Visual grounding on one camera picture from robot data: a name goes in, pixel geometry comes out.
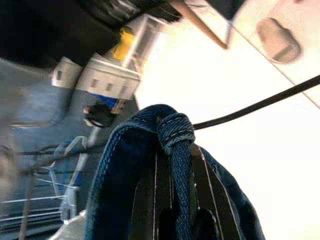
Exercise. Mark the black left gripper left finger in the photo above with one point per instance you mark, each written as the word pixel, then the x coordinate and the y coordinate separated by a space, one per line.
pixel 150 200

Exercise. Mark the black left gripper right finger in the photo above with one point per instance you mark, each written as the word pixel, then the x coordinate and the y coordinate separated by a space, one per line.
pixel 212 212

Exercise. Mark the dark blue jeans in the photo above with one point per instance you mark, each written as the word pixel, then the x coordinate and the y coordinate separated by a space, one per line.
pixel 117 175

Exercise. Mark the black metal clothes rack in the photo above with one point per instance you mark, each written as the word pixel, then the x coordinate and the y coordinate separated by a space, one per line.
pixel 262 102

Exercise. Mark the wooden furniture leg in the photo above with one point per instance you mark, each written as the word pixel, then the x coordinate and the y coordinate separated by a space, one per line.
pixel 202 23

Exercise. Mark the beige slipper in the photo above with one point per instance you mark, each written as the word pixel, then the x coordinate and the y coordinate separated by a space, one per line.
pixel 277 40

